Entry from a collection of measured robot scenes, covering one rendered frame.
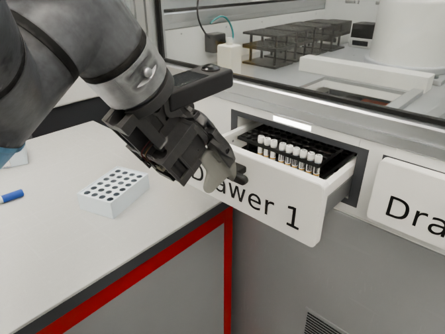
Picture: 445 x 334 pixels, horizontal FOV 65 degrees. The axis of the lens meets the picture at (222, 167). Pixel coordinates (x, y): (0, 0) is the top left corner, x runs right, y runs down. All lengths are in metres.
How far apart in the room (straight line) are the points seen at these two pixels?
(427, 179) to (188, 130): 0.35
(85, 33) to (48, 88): 0.05
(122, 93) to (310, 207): 0.30
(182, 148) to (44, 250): 0.37
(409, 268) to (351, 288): 0.14
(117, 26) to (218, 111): 0.48
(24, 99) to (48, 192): 0.60
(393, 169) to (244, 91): 0.31
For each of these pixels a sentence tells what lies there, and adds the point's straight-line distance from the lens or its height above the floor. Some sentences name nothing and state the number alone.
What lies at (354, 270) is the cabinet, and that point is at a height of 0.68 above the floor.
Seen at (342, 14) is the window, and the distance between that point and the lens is 0.61.
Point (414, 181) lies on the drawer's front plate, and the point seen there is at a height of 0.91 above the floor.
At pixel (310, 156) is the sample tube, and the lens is 0.61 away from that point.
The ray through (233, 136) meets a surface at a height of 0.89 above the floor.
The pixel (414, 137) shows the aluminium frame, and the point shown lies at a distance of 0.59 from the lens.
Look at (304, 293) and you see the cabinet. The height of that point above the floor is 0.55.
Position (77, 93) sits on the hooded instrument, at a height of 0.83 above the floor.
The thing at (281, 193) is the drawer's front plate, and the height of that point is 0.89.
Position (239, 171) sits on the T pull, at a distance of 0.54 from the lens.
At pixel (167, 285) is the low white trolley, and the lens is 0.76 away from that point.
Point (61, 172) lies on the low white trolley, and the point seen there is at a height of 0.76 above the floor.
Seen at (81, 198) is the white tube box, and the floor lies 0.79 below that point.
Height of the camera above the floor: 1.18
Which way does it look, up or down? 29 degrees down
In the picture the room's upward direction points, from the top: straight up
